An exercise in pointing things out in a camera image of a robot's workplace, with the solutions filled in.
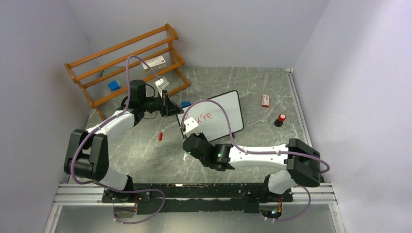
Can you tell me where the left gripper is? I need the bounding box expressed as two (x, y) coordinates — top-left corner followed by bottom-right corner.
(141, 91), (184, 118)

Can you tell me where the small whiteboard with black frame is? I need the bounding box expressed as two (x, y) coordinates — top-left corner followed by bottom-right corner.
(183, 90), (244, 141)

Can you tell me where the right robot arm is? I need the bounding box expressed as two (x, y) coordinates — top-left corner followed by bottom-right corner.
(183, 133), (321, 201)

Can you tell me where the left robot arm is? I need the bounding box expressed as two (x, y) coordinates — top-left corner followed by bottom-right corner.
(64, 80), (183, 202)

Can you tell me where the blue eraser on table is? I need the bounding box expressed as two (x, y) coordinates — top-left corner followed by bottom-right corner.
(182, 101), (191, 108)

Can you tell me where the white red box on shelf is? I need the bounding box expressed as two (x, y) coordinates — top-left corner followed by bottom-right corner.
(142, 55), (167, 73)

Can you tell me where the wooden tiered shelf rack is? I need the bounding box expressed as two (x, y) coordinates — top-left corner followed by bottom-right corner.
(64, 24), (190, 120)

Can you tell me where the blue eraser on shelf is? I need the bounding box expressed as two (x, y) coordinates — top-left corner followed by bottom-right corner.
(108, 80), (121, 91)

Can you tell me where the small red white box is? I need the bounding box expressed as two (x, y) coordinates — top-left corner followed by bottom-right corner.
(262, 95), (270, 108)

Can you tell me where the red black stamp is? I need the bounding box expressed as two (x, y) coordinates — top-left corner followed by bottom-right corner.
(274, 114), (287, 127)

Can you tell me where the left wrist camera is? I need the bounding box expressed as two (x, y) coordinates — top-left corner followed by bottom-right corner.
(155, 78), (170, 94)

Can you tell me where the purple cable at base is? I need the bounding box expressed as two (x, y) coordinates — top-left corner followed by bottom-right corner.
(112, 189), (166, 225)

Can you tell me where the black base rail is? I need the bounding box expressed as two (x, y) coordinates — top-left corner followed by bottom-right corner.
(101, 183), (293, 215)

